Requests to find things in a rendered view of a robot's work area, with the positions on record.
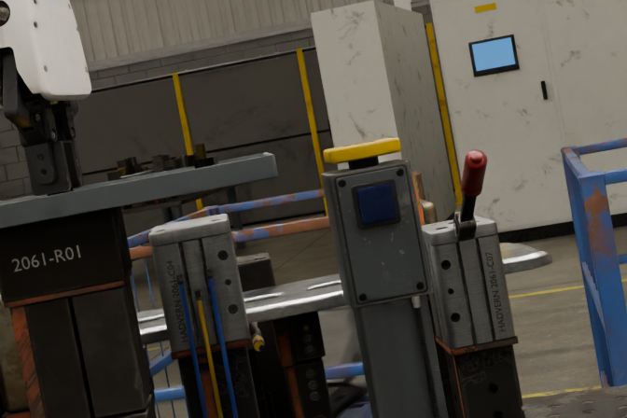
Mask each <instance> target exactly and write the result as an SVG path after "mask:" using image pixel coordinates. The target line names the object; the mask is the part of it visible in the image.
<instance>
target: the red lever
mask: <svg viewBox="0 0 627 418"><path fill-rule="evenodd" d="M486 166H487V156H486V155H485V153H484V152H482V151H480V150H471V151H469V152H468V153H467V155H466V157H465V164H464V170H463V176H462V182H461V190H462V191H463V192H464V196H463V201H462V207H461V212H457V213H455V214H454V219H453V228H454V231H455V233H456V236H457V239H458V240H464V239H468V238H473V237H475V234H476V230H477V223H476V219H475V217H474V209H475V203H476V198H477V196H479V195H480V194H481V191H482V186H483V180H484V176H485V171H486Z"/></svg>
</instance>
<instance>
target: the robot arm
mask: <svg viewBox="0 0 627 418"><path fill-rule="evenodd" d="M90 93H91V81H90V76H89V72H88V67H87V64H86V60H85V56H84V51H83V48H82V44H81V40H80V36H79V32H78V29H77V23H76V19H75V16H74V12H73V9H72V7H71V4H70V1H69V0H0V106H1V107H3V108H4V115H5V117H6V118H7V119H8V120H10V121H11V122H12V123H14V125H15V126H16V127H17V128H18V132H19V137H20V141H21V145H22V146H23V147H25V149H24V151H25V156H26V160H27V165H28V171H29V175H30V180H31V185H32V190H33V193H34V195H35V196H41V195H46V194H51V193H57V192H62V191H67V190H69V189H70V188H71V183H72V186H73V189H74V188H81V187H82V186H83V185H84V182H83V177H82V172H81V167H80V162H79V157H78V153H77V144H76V140H75V139H76V136H77V135H76V129H75V123H74V117H75V115H76V114H77V112H78V104H77V100H81V99H86V98H87V97H88V96H89V95H90ZM50 101H58V103H57V104H51V103H50Z"/></svg>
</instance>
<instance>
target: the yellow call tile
mask: <svg viewBox="0 0 627 418"><path fill-rule="evenodd" d="M401 149H402V148H401V143H400V140H399V138H384V139H379V140H374V141H369V142H364V143H359V144H353V145H349V146H339V147H334V148H329V149H325V150H324V151H323V154H324V160H325V162H326V163H331V164H338V163H344V162H348V165H349V170H355V169H361V168H367V167H371V166H375V165H379V159H378V156H383V155H388V154H393V153H398V152H400V151H401Z"/></svg>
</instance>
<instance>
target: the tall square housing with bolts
mask: <svg viewBox="0 0 627 418"><path fill-rule="evenodd" d="M148 239H149V243H150V246H151V249H152V254H153V258H154V264H155V269H156V274H157V278H158V284H159V289H160V297H161V303H162V308H163V312H164V317H165V323H166V327H167V332H168V337H169V343H170V347H171V357H172V360H175V359H178V361H179V366H180V370H181V375H182V380H183V385H184V389H185V395H186V400H187V404H188V414H189V418H260V416H259V411H258V402H257V397H256V391H255V386H254V382H253V376H252V371H251V367H250V361H249V356H248V352H247V346H246V345H251V344H252V342H251V336H250V330H249V325H248V320H247V314H246V309H245V304H244V295H243V290H242V285H241V280H240V274H239V270H238V265H237V259H236V255H235V250H234V244H233V240H232V235H231V229H230V221H229V216H228V215H227V214H220V215H214V216H206V217H200V218H195V219H191V220H185V221H180V222H175V223H170V224H165V225H160V226H157V227H155V228H154V229H153V230H152V231H151V232H150V233H149V235H148Z"/></svg>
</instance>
